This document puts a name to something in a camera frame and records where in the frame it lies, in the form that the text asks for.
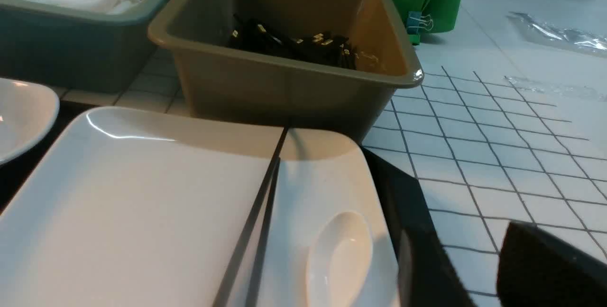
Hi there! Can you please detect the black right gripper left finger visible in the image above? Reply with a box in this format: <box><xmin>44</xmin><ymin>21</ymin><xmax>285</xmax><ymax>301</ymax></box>
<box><xmin>397</xmin><ymin>229</ymin><xmax>456</xmax><ymax>307</ymax></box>

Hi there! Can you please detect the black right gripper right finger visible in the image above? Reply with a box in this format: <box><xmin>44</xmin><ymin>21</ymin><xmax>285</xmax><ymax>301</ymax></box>
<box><xmin>496</xmin><ymin>221</ymin><xmax>607</xmax><ymax>307</ymax></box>

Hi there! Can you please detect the white ceramic soup spoon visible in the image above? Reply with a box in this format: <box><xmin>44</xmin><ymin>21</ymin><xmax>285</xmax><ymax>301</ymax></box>
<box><xmin>305</xmin><ymin>211</ymin><xmax>373</xmax><ymax>307</ymax></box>

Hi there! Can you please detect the large white square plate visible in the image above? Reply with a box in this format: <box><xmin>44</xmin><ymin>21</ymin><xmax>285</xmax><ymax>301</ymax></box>
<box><xmin>1</xmin><ymin>107</ymin><xmax>400</xmax><ymax>307</ymax></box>

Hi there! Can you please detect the small white sauce bowl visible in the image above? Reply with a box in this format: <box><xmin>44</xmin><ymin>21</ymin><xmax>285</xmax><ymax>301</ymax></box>
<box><xmin>0</xmin><ymin>78</ymin><xmax>59</xmax><ymax>165</ymax></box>

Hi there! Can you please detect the clear plastic bag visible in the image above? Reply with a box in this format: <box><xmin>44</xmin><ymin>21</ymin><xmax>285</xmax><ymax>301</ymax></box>
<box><xmin>507</xmin><ymin>11</ymin><xmax>607</xmax><ymax>58</ymax></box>
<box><xmin>505</xmin><ymin>76</ymin><xmax>607</xmax><ymax>103</ymax></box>

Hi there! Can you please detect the brown plastic bin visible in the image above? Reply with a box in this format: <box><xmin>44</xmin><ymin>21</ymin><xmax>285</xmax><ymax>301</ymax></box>
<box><xmin>148</xmin><ymin>0</ymin><xmax>423</xmax><ymax>142</ymax></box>

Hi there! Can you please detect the binder clip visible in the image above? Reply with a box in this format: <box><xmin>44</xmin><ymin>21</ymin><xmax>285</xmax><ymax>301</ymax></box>
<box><xmin>405</xmin><ymin>11</ymin><xmax>434</xmax><ymax>46</ymax></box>

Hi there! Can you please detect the pile of black chopsticks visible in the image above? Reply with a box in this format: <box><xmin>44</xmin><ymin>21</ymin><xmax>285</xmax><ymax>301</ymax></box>
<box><xmin>228</xmin><ymin>14</ymin><xmax>380</xmax><ymax>72</ymax></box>

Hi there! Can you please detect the teal plastic bin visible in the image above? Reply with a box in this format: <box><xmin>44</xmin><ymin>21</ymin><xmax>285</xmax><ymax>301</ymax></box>
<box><xmin>0</xmin><ymin>0</ymin><xmax>169</xmax><ymax>93</ymax></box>

